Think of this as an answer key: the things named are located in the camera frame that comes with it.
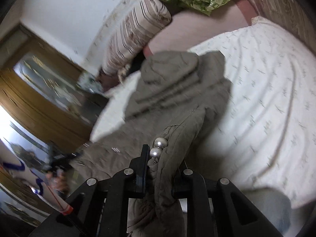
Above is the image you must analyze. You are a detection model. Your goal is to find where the wooden mirrored wardrobe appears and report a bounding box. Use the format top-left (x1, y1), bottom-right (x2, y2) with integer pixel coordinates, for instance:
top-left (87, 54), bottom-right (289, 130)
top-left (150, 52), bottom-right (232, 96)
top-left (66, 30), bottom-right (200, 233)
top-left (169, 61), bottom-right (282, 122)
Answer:
top-left (1, 24), bottom-right (108, 152)

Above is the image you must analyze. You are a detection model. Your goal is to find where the olive quilted puffer jacket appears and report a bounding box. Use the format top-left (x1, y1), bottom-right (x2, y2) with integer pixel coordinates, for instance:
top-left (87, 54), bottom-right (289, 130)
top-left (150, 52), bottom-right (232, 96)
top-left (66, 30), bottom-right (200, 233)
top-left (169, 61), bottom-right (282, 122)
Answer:
top-left (71, 51), bottom-right (231, 236)

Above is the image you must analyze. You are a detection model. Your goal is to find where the pink bed sheet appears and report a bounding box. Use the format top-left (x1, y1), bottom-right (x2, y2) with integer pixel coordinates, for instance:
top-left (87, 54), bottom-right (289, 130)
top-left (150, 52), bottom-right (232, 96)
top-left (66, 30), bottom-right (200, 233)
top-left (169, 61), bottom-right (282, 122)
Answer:
top-left (142, 0), bottom-right (258, 57)

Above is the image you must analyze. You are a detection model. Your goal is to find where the striped floral beige pillow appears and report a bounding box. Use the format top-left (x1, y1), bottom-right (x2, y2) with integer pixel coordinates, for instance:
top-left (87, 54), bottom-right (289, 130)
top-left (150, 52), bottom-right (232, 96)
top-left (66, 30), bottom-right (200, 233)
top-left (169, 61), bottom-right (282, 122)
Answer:
top-left (102, 0), bottom-right (171, 75)

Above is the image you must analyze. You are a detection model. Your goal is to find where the dark brown garment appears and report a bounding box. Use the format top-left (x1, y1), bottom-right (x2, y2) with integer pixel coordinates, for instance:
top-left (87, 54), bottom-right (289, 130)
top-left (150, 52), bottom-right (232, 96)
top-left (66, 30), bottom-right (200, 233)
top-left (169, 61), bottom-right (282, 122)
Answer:
top-left (96, 68), bottom-right (119, 93)

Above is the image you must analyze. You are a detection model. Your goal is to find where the white leaf-print duvet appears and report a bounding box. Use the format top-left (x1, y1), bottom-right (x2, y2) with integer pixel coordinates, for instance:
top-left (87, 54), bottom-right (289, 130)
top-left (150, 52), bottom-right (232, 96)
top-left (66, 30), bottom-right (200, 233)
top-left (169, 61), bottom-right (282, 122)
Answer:
top-left (90, 15), bottom-right (316, 210)

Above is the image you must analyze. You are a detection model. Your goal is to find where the person's left hand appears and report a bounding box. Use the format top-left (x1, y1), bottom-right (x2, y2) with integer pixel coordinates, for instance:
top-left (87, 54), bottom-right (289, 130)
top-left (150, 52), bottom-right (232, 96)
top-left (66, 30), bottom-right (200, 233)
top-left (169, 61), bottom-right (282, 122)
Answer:
top-left (46, 171), bottom-right (69, 199)

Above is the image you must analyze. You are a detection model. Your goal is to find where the left forearm patterned sleeve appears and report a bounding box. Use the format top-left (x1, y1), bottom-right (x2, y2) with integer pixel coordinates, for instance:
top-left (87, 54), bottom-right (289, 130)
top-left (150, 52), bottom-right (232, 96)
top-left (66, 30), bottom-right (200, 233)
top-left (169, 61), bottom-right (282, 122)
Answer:
top-left (1, 141), bottom-right (73, 215)

